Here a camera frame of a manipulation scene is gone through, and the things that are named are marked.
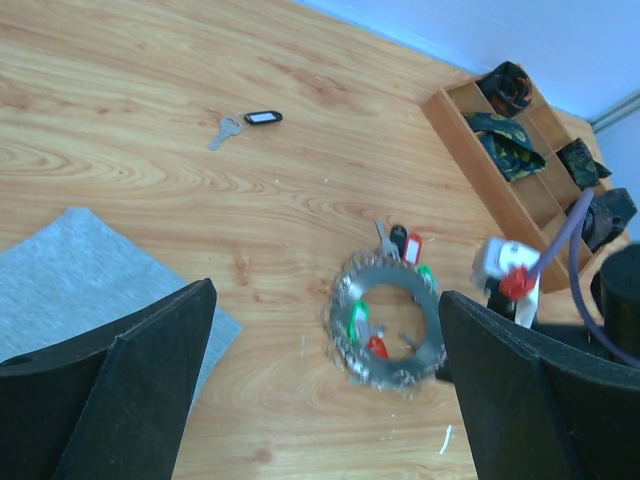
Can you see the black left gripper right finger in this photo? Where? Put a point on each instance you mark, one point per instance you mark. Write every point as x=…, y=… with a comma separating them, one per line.
x=535, y=408

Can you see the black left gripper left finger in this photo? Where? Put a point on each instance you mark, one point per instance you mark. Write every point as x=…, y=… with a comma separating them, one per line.
x=111, y=403

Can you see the large metal keyring disc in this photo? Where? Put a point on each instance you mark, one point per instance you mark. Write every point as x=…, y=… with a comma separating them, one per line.
x=382, y=320

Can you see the grey felt cloth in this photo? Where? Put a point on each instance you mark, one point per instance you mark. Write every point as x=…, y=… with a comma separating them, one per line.
x=73, y=276

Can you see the dark folded cloth pair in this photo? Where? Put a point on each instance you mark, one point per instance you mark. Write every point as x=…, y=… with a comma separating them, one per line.
x=607, y=217

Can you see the dark green folded cloth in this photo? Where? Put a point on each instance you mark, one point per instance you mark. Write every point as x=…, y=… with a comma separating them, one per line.
x=578, y=160

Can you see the wooden compartment tray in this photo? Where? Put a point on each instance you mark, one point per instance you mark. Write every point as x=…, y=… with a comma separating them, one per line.
x=529, y=210

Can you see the blue patterned folded cloth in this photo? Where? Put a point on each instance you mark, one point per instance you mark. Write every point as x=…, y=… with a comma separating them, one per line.
x=507, y=143

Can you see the silver key with black tag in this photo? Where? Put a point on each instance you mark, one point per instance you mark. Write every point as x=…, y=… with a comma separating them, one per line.
x=233, y=125

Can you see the dark patterned folded cloth top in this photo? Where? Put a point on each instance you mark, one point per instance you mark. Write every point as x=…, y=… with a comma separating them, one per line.
x=507, y=88

